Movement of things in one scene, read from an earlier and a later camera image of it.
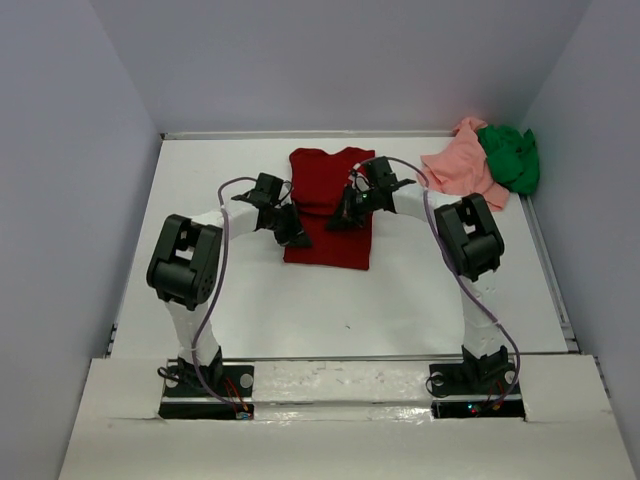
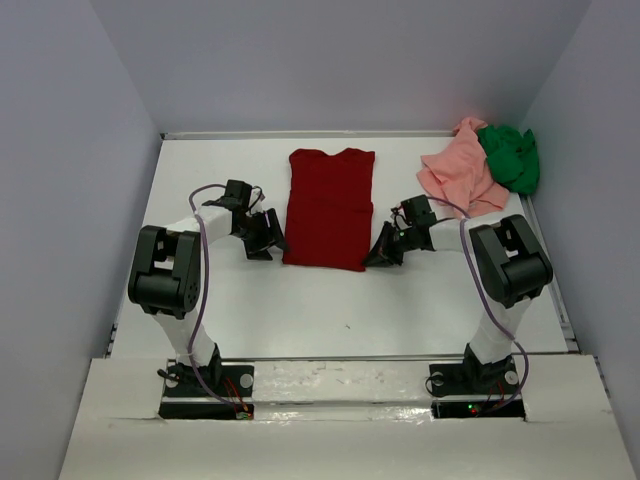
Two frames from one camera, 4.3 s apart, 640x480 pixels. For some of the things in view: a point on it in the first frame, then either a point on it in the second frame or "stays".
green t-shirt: (512, 158) stays
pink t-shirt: (463, 168) stays
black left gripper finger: (301, 239) -> (276, 231)
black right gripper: (346, 216) -> (381, 253)
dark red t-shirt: (318, 181) stays
